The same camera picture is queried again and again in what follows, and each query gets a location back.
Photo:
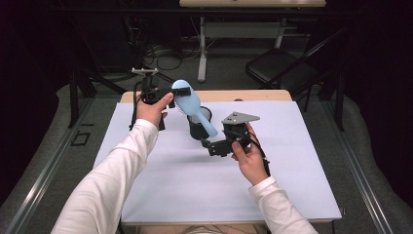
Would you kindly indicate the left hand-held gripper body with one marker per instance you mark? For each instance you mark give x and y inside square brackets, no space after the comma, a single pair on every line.
[151,92]

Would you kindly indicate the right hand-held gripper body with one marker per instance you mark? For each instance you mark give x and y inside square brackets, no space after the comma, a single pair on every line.
[237,130]

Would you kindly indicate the light blue hairbrush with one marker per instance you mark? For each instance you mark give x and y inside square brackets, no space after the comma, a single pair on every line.
[190,104]

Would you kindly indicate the black mesh pen cup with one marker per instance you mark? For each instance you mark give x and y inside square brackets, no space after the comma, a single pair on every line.
[196,133]

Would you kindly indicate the person's left hand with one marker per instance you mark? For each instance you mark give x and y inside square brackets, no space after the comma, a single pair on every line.
[151,112]

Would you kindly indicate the person's right hand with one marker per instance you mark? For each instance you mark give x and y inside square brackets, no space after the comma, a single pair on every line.
[253,162]

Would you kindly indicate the white table sheet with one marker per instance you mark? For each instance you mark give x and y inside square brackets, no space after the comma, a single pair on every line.
[195,188]

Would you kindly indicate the black folding chair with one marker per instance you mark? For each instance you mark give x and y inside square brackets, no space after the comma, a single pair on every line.
[276,65]

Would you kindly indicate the black metal stand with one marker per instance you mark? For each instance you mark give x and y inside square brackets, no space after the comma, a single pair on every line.
[73,97]

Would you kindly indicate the white desk with wooden top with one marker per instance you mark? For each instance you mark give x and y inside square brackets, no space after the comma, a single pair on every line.
[243,30]

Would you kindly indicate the floor socket frame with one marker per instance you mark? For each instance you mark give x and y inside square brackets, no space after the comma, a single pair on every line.
[74,143]

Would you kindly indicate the aluminium floor rail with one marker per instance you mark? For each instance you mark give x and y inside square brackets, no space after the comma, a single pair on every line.
[363,182]
[42,182]

